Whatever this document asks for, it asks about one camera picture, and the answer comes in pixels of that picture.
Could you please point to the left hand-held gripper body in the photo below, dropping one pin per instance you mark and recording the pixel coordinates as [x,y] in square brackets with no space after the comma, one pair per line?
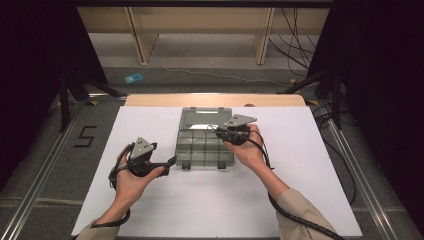
[140,148]

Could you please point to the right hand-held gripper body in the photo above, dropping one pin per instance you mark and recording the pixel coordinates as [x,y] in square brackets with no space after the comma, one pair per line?
[239,120]

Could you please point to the grey transparent plastic compartment box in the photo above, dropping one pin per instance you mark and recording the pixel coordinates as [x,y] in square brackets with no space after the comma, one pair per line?
[200,146]

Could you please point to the person's right hand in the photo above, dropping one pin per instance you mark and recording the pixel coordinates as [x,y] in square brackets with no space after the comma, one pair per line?
[250,153]

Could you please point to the person's left hand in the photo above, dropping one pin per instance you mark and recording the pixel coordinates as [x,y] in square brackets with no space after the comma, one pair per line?
[128,190]

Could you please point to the white table mat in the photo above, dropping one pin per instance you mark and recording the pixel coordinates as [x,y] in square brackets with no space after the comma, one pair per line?
[150,120]

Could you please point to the yellow tape piece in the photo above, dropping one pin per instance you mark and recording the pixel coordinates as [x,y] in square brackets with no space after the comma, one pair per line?
[313,102]
[292,81]
[93,103]

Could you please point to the blue card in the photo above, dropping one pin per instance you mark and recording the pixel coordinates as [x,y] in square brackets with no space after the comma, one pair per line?
[133,78]

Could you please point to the black metal stand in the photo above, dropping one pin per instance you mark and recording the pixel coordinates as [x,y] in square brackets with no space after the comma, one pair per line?
[336,106]
[64,106]

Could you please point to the beige wooden desk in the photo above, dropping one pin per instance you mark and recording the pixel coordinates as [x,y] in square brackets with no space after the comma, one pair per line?
[140,43]

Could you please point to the black curtain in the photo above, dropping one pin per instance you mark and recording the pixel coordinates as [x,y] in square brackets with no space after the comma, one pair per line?
[383,83]
[33,66]

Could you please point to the aluminium floor rail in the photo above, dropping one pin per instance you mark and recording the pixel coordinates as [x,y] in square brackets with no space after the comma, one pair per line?
[363,190]
[33,196]

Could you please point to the black metal frame bar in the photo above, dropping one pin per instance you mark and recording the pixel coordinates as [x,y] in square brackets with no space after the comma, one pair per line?
[200,3]

